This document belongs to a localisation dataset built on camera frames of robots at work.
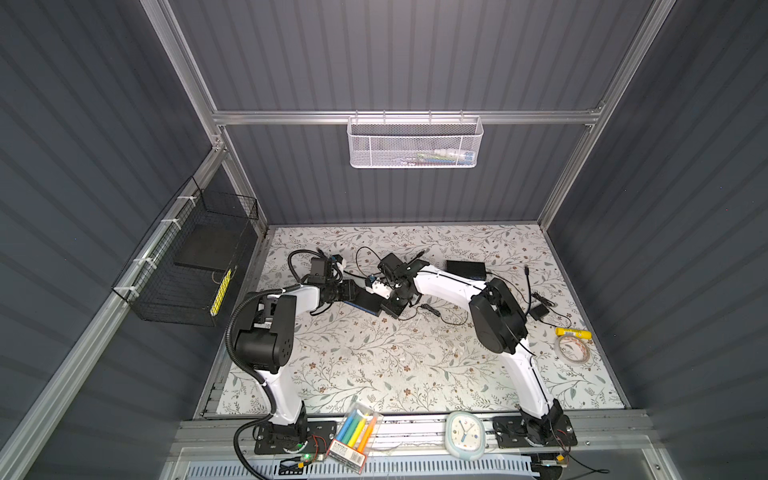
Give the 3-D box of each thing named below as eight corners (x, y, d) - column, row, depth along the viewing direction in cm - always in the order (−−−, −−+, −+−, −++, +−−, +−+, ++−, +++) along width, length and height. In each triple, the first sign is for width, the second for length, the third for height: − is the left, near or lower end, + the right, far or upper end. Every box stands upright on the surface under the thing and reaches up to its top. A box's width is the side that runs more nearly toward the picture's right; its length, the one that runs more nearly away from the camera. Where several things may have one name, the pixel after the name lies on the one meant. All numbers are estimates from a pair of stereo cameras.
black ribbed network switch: (446, 276, 107) (447, 272, 106) (446, 263, 111) (447, 259, 109) (484, 279, 106) (486, 275, 104) (483, 266, 110) (485, 262, 108)
